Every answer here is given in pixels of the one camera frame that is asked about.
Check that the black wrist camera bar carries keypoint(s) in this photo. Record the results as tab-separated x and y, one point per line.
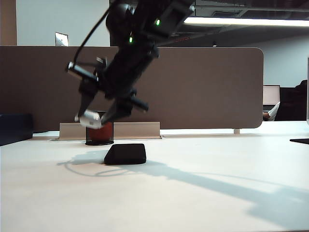
82	72

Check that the dark blue storage box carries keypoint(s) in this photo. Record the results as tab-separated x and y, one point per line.
14	129

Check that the black desk mat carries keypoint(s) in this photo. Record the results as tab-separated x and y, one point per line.
300	141

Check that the background computer monitor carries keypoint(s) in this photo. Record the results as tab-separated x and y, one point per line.
271	95

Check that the long ceiling strip light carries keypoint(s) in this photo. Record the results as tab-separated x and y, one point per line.
241	21

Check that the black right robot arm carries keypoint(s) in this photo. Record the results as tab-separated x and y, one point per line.
144	14

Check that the grey monitor edge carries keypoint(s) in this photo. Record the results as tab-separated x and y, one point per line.
308	96

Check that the small black ceiling spotlight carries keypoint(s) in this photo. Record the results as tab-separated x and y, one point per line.
214	44

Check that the black mesh pen holder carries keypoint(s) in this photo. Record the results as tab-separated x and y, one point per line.
99	143

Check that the orange ball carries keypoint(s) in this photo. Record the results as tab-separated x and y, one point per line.
101	134

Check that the white partition bracket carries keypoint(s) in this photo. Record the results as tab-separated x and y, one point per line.
237	131

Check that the brown desk partition screen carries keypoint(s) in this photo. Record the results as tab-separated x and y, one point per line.
205	84

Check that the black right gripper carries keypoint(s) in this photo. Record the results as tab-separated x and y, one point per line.
125	72

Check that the black smartphone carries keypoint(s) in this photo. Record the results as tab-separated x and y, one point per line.
125	154

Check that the seated person in background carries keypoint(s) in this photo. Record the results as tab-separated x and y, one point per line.
289	106

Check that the silver wall plate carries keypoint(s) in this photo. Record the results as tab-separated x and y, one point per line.
61	39

